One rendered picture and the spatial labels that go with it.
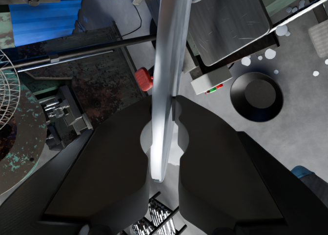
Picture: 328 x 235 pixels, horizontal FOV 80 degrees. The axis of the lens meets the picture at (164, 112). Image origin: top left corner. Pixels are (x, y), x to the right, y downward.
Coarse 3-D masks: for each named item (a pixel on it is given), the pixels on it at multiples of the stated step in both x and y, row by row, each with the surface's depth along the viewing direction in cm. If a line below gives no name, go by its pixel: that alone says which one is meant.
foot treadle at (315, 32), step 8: (312, 0) 72; (320, 8) 71; (320, 16) 72; (320, 24) 72; (312, 32) 75; (320, 32) 73; (312, 40) 76; (320, 40) 74; (320, 48) 75; (320, 56) 76
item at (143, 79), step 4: (140, 68) 61; (144, 68) 61; (136, 72) 64; (140, 72) 62; (144, 72) 61; (136, 76) 64; (140, 76) 63; (144, 76) 61; (148, 76) 61; (152, 76) 64; (140, 80) 64; (144, 80) 62; (148, 80) 61; (140, 84) 64; (144, 84) 63; (148, 84) 61; (152, 84) 61; (144, 88) 64; (148, 88) 62
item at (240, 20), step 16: (192, 0) 37; (208, 0) 35; (224, 0) 33; (240, 0) 31; (256, 0) 30; (192, 16) 39; (208, 16) 36; (224, 16) 34; (240, 16) 32; (256, 16) 30; (192, 32) 40; (208, 32) 37; (224, 32) 35; (240, 32) 33; (256, 32) 31; (208, 48) 39; (224, 48) 36; (240, 48) 34; (208, 64) 40
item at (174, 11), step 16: (160, 0) 8; (176, 0) 8; (160, 16) 8; (176, 16) 8; (160, 32) 8; (176, 32) 8; (160, 48) 8; (176, 48) 10; (160, 64) 9; (176, 64) 12; (160, 80) 9; (176, 80) 16; (160, 96) 9; (160, 112) 10; (160, 128) 10; (160, 144) 11; (160, 160) 12; (160, 176) 14
